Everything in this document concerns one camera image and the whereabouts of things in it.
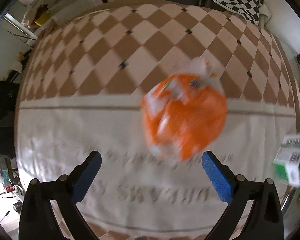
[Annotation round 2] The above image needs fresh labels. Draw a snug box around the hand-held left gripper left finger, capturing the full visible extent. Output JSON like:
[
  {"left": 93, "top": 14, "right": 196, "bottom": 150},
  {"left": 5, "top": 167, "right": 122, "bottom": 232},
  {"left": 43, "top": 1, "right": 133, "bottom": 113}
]
[{"left": 18, "top": 151, "right": 102, "bottom": 240}]

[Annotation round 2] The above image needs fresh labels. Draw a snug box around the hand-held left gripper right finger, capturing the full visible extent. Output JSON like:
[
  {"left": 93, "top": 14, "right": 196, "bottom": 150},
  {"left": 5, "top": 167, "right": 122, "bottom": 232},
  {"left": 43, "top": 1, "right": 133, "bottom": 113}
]
[{"left": 201, "top": 151, "right": 285, "bottom": 240}]

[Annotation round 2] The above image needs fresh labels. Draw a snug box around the green medicine box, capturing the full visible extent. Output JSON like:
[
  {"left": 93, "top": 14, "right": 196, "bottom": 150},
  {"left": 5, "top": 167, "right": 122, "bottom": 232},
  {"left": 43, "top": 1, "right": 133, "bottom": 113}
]
[{"left": 272, "top": 132, "right": 300, "bottom": 188}]

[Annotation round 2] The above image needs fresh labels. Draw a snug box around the orange plastic bag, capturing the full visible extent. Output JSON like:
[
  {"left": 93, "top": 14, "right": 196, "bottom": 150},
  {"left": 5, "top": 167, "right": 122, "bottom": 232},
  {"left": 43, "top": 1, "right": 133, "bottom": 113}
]
[{"left": 141, "top": 56, "right": 228, "bottom": 163}]

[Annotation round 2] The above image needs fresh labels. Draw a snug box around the brown checkered printed tablecloth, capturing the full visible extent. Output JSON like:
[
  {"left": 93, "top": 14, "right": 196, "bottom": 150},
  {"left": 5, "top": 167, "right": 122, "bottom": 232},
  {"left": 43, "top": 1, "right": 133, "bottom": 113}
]
[{"left": 14, "top": 0, "right": 300, "bottom": 240}]

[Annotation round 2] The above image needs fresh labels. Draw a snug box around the yellow bin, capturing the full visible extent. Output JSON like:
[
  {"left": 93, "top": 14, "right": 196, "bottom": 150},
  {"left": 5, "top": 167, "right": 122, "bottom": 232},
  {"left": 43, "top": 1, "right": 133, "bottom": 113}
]
[{"left": 34, "top": 14, "right": 53, "bottom": 28}]

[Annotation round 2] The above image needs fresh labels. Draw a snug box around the pile of light clothes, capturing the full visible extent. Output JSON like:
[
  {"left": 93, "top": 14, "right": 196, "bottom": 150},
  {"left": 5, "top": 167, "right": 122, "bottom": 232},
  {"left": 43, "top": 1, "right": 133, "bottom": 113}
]
[{"left": 22, "top": 0, "right": 51, "bottom": 28}]

